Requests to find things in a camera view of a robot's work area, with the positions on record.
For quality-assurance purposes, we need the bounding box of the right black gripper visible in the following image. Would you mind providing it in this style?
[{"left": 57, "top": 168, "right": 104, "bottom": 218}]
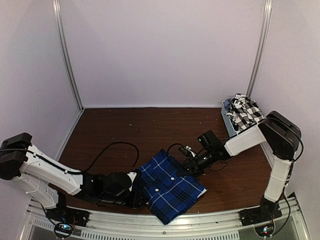
[{"left": 176, "top": 149, "right": 216, "bottom": 178}]

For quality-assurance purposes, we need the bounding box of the blue plaid long sleeve shirt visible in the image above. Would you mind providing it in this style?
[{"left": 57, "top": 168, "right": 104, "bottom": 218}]
[{"left": 136, "top": 149, "right": 207, "bottom": 225}]

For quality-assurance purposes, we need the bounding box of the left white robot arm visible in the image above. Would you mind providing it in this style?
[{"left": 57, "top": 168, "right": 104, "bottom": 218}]
[{"left": 0, "top": 132, "right": 147, "bottom": 222}]

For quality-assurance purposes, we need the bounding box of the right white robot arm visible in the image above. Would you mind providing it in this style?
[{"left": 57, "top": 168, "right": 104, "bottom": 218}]
[{"left": 177, "top": 110, "right": 304, "bottom": 221}]

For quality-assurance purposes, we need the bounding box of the light blue perforated basket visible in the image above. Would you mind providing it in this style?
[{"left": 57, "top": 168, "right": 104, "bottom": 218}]
[{"left": 221, "top": 101, "right": 240, "bottom": 138}]

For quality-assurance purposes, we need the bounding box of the light blue checked shirt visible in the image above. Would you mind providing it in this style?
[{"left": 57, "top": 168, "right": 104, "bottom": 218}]
[{"left": 223, "top": 98, "right": 234, "bottom": 113}]

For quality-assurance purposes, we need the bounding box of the black white checked shirt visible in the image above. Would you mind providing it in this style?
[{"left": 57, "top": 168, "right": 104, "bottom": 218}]
[{"left": 226, "top": 93, "right": 265, "bottom": 132}]

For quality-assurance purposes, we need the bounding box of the left circuit board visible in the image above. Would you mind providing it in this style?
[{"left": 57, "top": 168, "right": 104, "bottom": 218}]
[{"left": 53, "top": 222, "right": 74, "bottom": 238}]

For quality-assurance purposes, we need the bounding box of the circuit board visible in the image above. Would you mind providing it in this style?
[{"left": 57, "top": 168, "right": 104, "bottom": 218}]
[
  {"left": 254, "top": 224, "right": 275, "bottom": 238},
  {"left": 53, "top": 222, "right": 74, "bottom": 238}
]

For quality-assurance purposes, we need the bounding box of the right circuit board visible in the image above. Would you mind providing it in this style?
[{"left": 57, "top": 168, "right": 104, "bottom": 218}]
[{"left": 254, "top": 224, "right": 275, "bottom": 238}]

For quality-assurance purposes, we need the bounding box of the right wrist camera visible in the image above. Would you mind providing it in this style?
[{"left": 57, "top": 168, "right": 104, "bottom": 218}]
[{"left": 178, "top": 145, "right": 196, "bottom": 158}]

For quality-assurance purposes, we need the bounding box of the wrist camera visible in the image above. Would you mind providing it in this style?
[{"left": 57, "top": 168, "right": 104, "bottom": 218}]
[
  {"left": 178, "top": 145, "right": 196, "bottom": 158},
  {"left": 127, "top": 169, "right": 142, "bottom": 186}
]

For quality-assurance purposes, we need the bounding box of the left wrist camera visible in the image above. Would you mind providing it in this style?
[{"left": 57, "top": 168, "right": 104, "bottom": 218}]
[{"left": 127, "top": 169, "right": 142, "bottom": 186}]

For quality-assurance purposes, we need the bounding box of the right black cable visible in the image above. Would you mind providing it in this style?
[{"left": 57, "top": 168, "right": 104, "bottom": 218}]
[{"left": 166, "top": 142, "right": 186, "bottom": 166}]

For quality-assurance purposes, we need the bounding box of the black cable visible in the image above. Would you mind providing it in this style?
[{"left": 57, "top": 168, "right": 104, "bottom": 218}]
[
  {"left": 0, "top": 141, "right": 140, "bottom": 176},
  {"left": 166, "top": 142, "right": 186, "bottom": 166}
]

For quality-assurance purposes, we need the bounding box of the left black cable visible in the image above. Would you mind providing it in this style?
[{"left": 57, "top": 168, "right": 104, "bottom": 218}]
[{"left": 0, "top": 141, "right": 140, "bottom": 176}]

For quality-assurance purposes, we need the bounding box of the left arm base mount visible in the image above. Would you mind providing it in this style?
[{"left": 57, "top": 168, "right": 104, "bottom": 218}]
[{"left": 46, "top": 196, "right": 90, "bottom": 227}]

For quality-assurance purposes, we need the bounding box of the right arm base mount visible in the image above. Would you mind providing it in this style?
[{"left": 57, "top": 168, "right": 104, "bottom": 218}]
[{"left": 239, "top": 197, "right": 283, "bottom": 227}]

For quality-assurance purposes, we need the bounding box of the front aluminium rail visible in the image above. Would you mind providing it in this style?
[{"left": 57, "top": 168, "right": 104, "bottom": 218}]
[{"left": 23, "top": 197, "right": 305, "bottom": 240}]

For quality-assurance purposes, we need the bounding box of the right aluminium frame post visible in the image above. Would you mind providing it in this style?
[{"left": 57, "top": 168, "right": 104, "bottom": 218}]
[{"left": 246, "top": 0, "right": 273, "bottom": 97}]

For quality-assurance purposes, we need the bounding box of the aluminium frame post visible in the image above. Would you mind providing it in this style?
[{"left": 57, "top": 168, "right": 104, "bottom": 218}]
[
  {"left": 52, "top": 0, "right": 84, "bottom": 112},
  {"left": 246, "top": 0, "right": 273, "bottom": 97}
]

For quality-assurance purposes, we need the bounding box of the left aluminium frame post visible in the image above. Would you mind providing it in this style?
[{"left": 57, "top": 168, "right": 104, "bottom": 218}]
[{"left": 52, "top": 0, "right": 84, "bottom": 112}]

